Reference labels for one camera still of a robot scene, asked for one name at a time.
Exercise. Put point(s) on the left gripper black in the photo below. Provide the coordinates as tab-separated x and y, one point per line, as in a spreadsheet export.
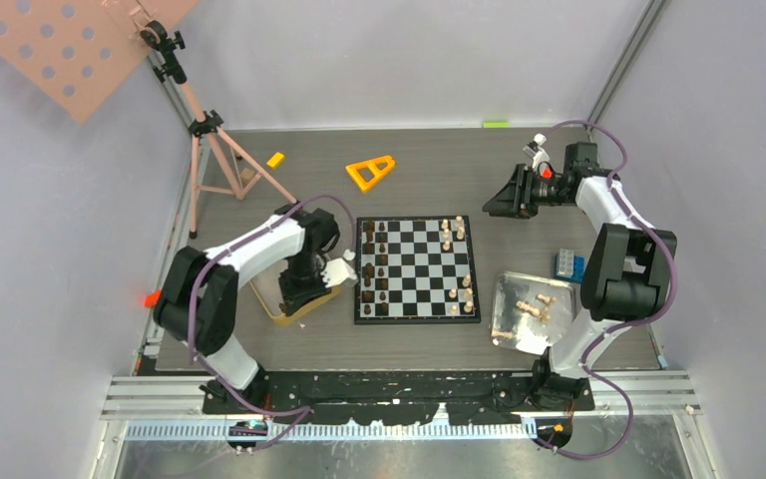
293	297

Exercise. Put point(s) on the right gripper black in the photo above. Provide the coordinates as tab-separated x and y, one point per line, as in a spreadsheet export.
516	200

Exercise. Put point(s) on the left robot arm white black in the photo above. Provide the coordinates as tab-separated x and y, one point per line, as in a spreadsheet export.
197	302

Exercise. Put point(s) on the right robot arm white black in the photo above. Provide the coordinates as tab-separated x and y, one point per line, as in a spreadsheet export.
629	277

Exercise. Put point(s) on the pink perforated board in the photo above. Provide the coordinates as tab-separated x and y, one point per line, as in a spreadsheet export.
80	52

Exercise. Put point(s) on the gold-rimmed metal tin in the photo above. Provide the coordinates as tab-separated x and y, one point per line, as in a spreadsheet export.
267	290

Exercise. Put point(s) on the green tape piece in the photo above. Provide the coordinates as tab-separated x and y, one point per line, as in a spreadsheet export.
495	125

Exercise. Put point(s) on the blue toy brick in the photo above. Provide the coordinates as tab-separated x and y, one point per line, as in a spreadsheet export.
569	266

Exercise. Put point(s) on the black white chessboard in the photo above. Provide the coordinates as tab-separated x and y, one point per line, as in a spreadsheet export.
415	270

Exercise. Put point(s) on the silver tin lid tray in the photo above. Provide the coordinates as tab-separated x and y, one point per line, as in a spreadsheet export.
537	309

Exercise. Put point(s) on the yellow block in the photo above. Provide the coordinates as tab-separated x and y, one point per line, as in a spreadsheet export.
275	160

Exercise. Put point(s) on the pink tripod stand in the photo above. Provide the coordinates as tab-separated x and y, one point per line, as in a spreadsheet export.
205	129

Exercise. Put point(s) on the light pawn beside tray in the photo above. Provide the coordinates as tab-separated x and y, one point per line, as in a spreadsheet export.
499	335

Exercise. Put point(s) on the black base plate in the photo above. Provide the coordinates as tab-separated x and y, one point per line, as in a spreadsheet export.
400	398

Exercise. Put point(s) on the orange plastic triangle frame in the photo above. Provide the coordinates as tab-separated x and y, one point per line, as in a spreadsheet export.
369	173

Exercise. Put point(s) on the red clip on rail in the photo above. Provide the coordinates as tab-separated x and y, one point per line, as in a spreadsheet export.
152	299

